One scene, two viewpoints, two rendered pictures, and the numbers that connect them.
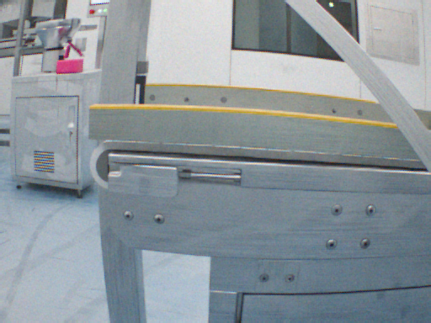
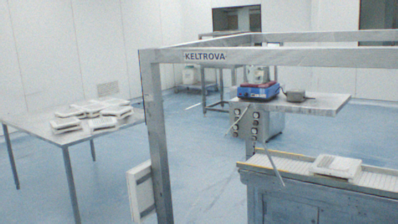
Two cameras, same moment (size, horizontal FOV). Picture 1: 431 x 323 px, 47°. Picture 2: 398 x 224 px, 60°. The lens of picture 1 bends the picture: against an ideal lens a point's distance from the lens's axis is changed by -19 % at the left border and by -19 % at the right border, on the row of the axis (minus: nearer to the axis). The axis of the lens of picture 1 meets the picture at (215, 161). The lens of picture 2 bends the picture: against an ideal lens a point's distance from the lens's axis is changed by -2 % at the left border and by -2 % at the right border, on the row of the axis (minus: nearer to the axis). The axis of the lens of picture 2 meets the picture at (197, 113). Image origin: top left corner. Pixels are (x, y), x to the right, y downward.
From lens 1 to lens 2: 172 cm
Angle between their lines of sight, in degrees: 29
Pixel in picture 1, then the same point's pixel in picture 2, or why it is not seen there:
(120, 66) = (249, 142)
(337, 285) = (279, 196)
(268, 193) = (262, 178)
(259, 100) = (276, 154)
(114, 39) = not seen: hidden behind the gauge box
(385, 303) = (292, 203)
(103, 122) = (238, 165)
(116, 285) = (249, 188)
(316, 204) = (270, 181)
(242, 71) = (362, 71)
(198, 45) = not seen: hidden behind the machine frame
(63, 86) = not seen: hidden behind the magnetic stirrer
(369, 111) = (301, 157)
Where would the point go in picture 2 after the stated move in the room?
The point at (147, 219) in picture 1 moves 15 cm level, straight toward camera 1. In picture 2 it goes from (245, 180) to (239, 190)
